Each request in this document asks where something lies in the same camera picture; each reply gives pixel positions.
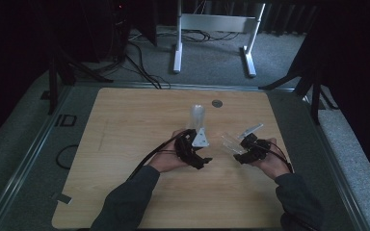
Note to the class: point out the round grey table grommet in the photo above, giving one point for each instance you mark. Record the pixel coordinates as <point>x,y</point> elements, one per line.
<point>216,103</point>

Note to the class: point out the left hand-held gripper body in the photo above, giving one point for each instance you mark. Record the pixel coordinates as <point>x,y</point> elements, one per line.
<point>186,150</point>

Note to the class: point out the person's right hand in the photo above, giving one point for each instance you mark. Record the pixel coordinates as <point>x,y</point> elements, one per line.
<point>274,162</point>

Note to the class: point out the grey tape piece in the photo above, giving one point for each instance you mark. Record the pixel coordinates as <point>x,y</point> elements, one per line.
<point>65,199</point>

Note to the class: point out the white metal desk frame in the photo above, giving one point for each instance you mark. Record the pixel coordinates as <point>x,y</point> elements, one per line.
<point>218,23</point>

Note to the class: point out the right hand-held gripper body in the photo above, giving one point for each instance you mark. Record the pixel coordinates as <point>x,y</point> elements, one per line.
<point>260,149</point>

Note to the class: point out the single clear plastic cup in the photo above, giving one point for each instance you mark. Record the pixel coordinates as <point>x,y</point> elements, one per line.
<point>232,143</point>

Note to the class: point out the black metal stand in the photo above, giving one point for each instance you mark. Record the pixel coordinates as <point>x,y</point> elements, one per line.
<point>53,80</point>
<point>314,93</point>

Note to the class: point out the person's left hand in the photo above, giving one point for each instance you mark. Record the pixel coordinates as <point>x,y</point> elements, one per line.
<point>165,160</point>

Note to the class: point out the stack of clear plastic cups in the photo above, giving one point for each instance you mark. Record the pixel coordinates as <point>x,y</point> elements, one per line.
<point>198,117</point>

